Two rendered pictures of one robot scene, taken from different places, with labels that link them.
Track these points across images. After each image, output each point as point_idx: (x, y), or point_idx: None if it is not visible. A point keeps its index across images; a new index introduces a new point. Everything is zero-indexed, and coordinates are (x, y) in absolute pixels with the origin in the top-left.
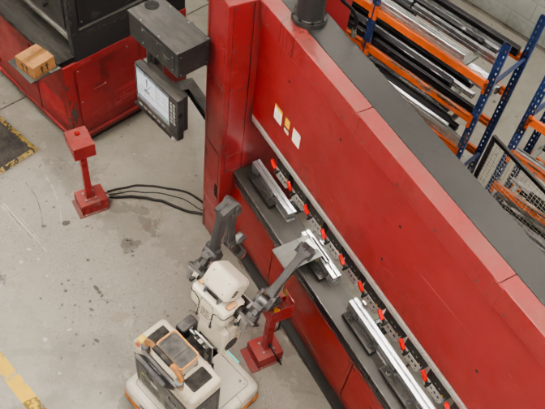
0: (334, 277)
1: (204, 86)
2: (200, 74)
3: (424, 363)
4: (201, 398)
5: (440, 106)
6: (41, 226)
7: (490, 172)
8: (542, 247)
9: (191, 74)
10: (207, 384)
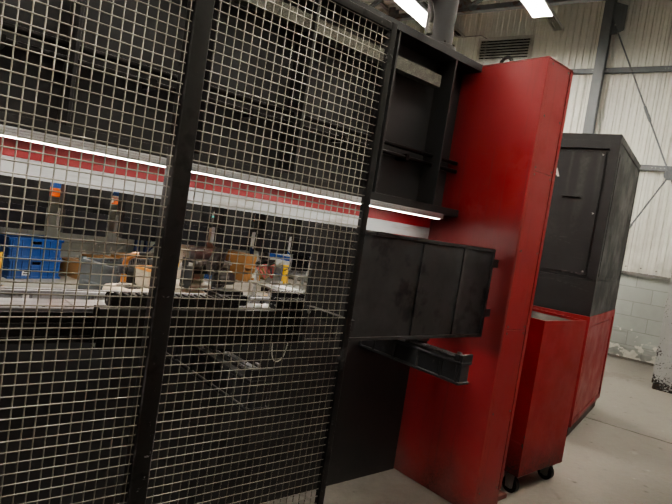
0: (247, 295)
1: (592, 452)
2: (607, 451)
3: (60, 202)
4: (108, 289)
5: None
6: None
7: (365, 88)
8: (220, 74)
9: (599, 446)
10: (122, 287)
